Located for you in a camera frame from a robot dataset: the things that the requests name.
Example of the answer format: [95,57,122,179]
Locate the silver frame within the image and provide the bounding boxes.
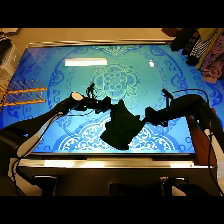
[9,152,224,197]

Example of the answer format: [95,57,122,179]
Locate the striped garment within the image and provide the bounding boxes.
[186,32,215,67]

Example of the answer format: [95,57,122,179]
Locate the black garment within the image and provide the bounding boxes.
[99,99,145,151]

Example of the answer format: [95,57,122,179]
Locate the black cable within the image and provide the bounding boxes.
[205,128,224,196]

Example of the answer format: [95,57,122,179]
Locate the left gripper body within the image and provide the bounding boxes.
[94,96,114,115]

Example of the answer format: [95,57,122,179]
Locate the dark garment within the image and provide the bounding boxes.
[170,28,198,53]

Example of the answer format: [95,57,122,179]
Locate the purple garment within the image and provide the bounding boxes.
[199,39,224,85]

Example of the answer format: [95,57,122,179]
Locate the yellow garment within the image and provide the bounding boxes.
[196,28,224,46]

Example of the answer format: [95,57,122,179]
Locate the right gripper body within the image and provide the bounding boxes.
[143,105,170,127]

